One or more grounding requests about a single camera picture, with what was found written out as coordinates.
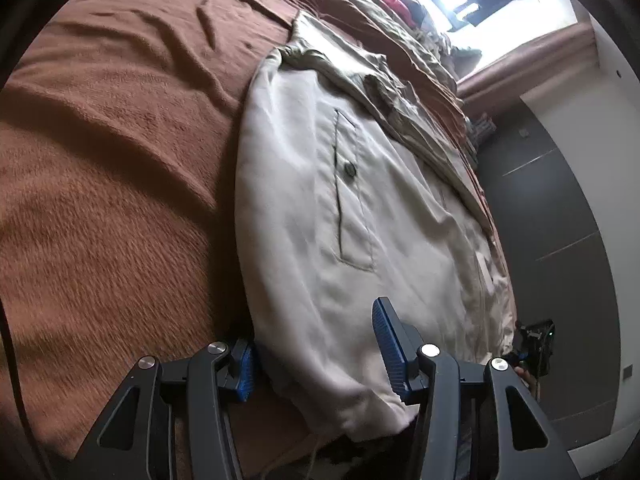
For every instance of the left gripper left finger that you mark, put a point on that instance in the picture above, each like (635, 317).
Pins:
(134, 436)

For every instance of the pink clothes pile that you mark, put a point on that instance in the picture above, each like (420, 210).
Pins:
(402, 11)

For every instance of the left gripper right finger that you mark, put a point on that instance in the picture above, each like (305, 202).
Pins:
(511, 437)

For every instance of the brown bed blanket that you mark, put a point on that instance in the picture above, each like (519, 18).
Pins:
(120, 132)

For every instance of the beige duvet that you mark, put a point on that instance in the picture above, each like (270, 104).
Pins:
(417, 46)

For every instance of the beige jacket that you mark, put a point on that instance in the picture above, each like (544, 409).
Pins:
(348, 190)

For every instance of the pink curtain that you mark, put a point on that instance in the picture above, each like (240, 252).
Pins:
(498, 85)

